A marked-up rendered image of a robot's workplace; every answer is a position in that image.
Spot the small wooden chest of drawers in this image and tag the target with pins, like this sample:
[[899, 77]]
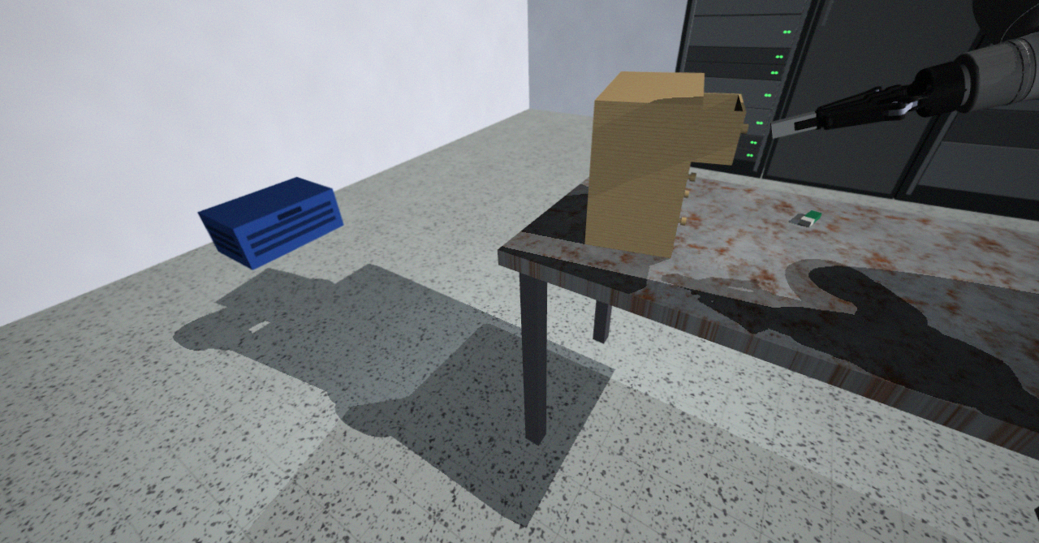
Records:
[[644, 132]]

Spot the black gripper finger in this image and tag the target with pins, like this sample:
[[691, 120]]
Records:
[[858, 98], [867, 112]]

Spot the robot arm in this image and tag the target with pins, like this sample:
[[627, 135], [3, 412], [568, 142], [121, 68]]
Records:
[[1007, 71]]

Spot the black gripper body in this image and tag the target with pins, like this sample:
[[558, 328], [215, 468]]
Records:
[[939, 89]]

